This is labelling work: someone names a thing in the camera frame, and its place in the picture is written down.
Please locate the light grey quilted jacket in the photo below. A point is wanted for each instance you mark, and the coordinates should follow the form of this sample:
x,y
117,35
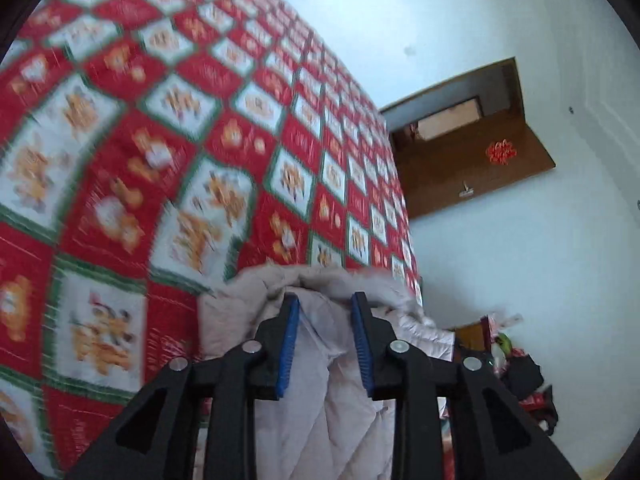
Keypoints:
x,y
320,410

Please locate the brown wooden door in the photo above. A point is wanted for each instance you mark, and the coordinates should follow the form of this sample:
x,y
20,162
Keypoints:
x,y
450,170

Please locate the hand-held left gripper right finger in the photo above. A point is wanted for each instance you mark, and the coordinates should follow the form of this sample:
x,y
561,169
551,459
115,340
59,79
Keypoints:
x,y
361,345

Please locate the dark cloth pile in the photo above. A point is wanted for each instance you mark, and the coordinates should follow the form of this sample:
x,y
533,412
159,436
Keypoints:
x,y
525,375

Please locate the wooden cabinet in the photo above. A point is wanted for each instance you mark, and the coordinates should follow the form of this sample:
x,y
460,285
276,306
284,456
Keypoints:
x,y
470,337

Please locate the brown door frame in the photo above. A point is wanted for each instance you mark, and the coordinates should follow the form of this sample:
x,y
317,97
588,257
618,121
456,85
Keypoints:
x,y
450,85

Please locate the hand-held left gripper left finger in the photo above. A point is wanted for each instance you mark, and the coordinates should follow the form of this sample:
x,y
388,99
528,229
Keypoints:
x,y
289,345

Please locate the red paper door decoration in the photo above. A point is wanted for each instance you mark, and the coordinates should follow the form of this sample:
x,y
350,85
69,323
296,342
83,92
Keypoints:
x,y
501,152

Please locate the red printed bedspread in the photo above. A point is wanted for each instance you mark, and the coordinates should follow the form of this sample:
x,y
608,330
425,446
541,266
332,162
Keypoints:
x,y
150,160

